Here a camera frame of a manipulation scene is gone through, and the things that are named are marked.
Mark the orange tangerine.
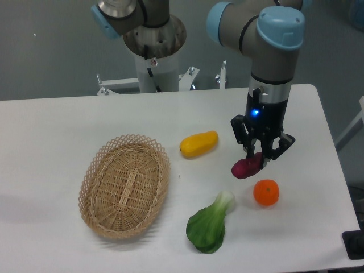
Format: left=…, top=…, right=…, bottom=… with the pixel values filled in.
left=253, top=179, right=280, bottom=206

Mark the green bok choy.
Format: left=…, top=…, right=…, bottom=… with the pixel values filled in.
left=185, top=191, right=235, bottom=254

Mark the black device at table edge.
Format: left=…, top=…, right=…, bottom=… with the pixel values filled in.
left=342, top=230, right=363, bottom=260

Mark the yellow mango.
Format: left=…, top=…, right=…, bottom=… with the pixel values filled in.
left=179, top=131, right=218, bottom=158

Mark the white frame at right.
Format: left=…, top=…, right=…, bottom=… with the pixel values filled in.
left=334, top=97, right=363, bottom=152

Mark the white metal mounting frame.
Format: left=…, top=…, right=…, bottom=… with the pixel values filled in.
left=96, top=60, right=228, bottom=96

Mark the purple sweet potato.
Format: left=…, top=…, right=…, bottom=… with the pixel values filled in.
left=231, top=152, right=262, bottom=179

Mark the woven wicker basket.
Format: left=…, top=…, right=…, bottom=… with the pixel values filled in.
left=78, top=134, right=170, bottom=239

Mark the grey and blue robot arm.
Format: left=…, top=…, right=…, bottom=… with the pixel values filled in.
left=91, top=1, right=308, bottom=170

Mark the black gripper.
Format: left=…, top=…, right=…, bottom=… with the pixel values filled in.
left=231, top=87, right=295, bottom=170

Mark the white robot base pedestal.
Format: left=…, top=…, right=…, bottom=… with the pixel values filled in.
left=134, top=53, right=179, bottom=93

